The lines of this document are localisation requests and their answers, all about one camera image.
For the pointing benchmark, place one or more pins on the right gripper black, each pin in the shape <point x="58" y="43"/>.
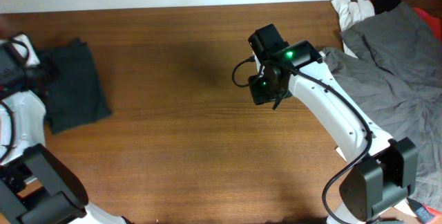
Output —
<point x="259" y="96"/>

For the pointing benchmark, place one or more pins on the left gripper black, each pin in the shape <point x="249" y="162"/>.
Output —
<point x="53" y="72"/>

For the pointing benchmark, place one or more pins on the dark green Nike t-shirt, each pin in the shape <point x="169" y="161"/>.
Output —
<point x="76" y="96"/>

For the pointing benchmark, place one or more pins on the grey t-shirt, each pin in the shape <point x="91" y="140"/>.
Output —
<point x="394" y="76"/>

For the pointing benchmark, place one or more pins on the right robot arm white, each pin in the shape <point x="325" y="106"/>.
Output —
<point x="380" y="171"/>

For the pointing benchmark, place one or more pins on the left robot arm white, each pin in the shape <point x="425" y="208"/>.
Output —
<point x="36" y="187"/>

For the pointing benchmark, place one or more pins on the white garment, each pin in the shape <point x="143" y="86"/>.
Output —
<point x="351" y="12"/>

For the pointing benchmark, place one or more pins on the black garment at corner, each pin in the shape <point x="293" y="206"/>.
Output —
<point x="381" y="6"/>

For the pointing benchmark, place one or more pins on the red garment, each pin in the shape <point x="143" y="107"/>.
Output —
<point x="433" y="22"/>

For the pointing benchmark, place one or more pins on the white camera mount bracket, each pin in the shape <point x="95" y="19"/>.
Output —
<point x="24" y="47"/>

